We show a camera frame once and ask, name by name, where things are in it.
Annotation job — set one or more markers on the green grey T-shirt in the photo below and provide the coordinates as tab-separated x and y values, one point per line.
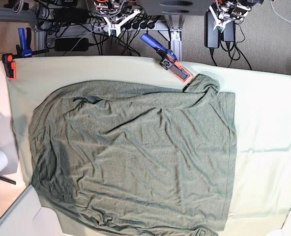
135	159

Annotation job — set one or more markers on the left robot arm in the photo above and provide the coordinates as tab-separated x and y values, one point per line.
235	9

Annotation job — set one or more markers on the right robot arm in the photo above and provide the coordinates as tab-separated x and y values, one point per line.
113	8

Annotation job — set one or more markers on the blue orange bar clamp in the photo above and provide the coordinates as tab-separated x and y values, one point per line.
168	58

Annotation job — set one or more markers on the white power strip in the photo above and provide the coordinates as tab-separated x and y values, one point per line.
150	25

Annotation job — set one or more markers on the black power adapter left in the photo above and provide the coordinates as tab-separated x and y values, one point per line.
211	36

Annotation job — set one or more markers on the black power adapter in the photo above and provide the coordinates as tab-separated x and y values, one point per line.
211	36
228	34

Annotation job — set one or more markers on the black power brick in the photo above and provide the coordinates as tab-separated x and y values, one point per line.
71	44

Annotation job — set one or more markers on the black power adapter right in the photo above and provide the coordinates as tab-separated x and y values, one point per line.
228	34

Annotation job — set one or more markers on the light green table cloth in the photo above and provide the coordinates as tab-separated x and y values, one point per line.
261	197

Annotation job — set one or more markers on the blue orange corner clamp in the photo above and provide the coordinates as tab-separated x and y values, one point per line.
23	51

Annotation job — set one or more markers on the black tripod leg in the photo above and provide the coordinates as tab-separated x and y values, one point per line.
7	180

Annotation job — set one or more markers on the aluminium frame post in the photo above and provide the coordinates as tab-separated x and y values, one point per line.
175	25

